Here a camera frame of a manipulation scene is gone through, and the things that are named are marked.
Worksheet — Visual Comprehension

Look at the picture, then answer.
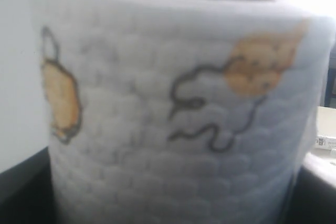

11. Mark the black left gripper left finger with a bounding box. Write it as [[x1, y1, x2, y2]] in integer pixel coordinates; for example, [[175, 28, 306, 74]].
[[1, 148, 56, 223]]

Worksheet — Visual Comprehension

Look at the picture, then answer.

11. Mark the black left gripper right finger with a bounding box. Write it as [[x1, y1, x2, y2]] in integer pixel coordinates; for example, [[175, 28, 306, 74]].
[[286, 168, 335, 224]]

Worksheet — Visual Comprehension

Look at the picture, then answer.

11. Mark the patterned white paper towel roll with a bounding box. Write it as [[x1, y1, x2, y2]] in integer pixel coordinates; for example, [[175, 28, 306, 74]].
[[31, 0, 335, 223]]

